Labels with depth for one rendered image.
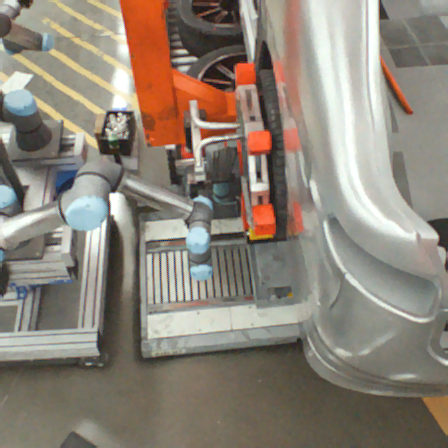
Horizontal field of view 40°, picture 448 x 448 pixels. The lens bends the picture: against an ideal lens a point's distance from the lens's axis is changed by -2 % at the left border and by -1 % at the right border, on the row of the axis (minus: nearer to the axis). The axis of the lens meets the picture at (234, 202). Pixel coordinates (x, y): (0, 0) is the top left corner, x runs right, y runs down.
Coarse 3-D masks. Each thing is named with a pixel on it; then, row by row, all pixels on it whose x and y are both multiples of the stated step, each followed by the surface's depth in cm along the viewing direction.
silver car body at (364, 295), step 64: (256, 0) 296; (320, 0) 158; (384, 0) 315; (320, 64) 151; (384, 64) 246; (320, 128) 145; (384, 128) 137; (320, 192) 145; (384, 192) 130; (320, 256) 155; (384, 256) 130; (320, 320) 170; (384, 320) 144; (384, 384) 175
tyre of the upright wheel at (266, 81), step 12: (264, 72) 232; (264, 84) 225; (276, 84) 223; (264, 96) 225; (276, 96) 219; (276, 108) 216; (276, 120) 215; (276, 132) 213; (276, 144) 213; (276, 156) 214; (276, 168) 214; (276, 180) 216; (276, 192) 218; (276, 204) 221; (276, 216) 225; (276, 228) 231
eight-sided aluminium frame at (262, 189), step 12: (252, 84) 232; (240, 96) 229; (252, 96) 228; (252, 120) 219; (252, 156) 219; (264, 156) 219; (252, 168) 219; (264, 168) 219; (240, 180) 271; (252, 180) 219; (264, 180) 220; (252, 192) 220; (264, 192) 221; (252, 204) 225; (264, 204) 226; (252, 228) 237
